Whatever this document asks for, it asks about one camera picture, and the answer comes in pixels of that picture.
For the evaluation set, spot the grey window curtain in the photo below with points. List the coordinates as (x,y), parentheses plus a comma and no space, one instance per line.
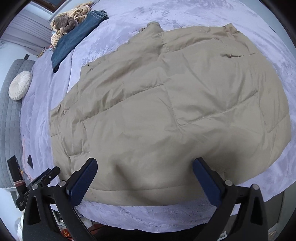
(29,31)

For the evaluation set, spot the folded blue jeans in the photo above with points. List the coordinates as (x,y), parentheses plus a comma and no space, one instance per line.
(68,43)

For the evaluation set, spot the beige puffer jacket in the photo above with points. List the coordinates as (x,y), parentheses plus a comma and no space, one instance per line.
(146,111)

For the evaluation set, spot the dark framed window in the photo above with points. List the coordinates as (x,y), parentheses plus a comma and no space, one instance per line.
(50,5)

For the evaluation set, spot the round white pleated cushion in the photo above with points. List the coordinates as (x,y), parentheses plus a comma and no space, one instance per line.
(20,85)

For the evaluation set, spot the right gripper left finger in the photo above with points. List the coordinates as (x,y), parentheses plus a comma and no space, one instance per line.
(80,181)

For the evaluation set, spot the small black tag on bed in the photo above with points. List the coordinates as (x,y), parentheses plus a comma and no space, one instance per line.
(30,162)

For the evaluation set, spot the lavender plush bed blanket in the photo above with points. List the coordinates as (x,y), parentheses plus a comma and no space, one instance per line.
(125,19)

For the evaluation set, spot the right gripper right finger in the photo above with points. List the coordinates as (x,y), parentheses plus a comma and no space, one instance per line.
(211,182)

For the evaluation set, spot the brown fuzzy garment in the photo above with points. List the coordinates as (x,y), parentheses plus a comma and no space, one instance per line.
(63,24)

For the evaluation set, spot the tan striped knit garment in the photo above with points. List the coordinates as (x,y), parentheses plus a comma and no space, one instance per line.
(79,14)

